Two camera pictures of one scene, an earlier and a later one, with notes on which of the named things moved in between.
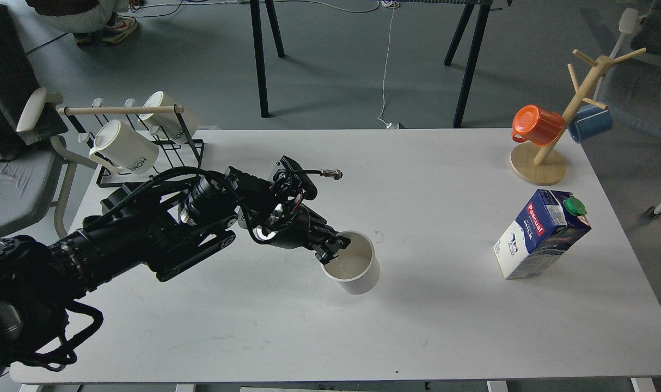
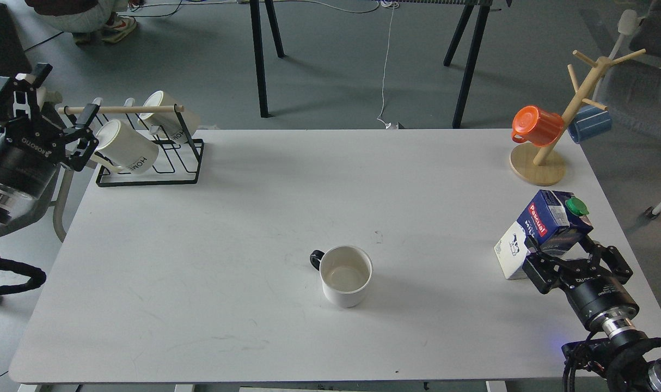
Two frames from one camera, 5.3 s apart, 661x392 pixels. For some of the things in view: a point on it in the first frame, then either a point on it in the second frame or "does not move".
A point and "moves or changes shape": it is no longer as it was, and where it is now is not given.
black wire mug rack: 131,143 does not move
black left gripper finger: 329,237 to 0,106
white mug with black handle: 356,270 moves or changes shape
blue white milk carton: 548,223 does not move
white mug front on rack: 120,148 does not move
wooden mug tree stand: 544,164 does not move
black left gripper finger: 324,255 to 80,141
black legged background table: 478,29 does not move
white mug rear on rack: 178,127 does not move
